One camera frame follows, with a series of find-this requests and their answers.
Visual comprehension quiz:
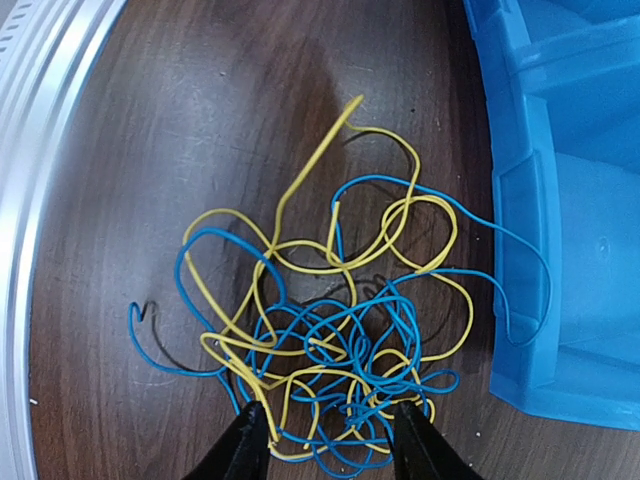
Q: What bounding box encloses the blue cable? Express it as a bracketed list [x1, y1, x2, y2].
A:
[128, 174, 552, 479]

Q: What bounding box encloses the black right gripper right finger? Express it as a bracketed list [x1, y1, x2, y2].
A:
[388, 401, 482, 480]

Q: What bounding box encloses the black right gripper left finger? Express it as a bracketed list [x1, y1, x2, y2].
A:
[184, 401, 270, 480]

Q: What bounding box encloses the blue plastic bin right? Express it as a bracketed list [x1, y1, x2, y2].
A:
[465, 1, 639, 430]

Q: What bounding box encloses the aluminium front rail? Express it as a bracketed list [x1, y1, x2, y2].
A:
[1, 1, 125, 479]

